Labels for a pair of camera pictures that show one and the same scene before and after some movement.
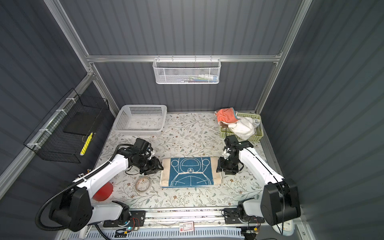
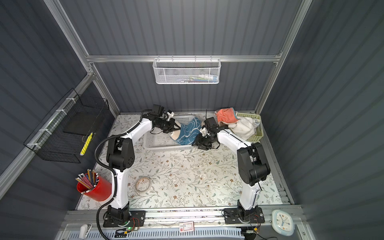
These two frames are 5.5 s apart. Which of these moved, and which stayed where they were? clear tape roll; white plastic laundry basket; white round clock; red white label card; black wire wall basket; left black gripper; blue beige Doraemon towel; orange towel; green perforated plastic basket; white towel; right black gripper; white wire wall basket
Moved: blue beige Doraemon towel; right black gripper; white plastic laundry basket; left black gripper
Stayed: orange towel; clear tape roll; black wire wall basket; white wire wall basket; white round clock; red white label card; white towel; green perforated plastic basket
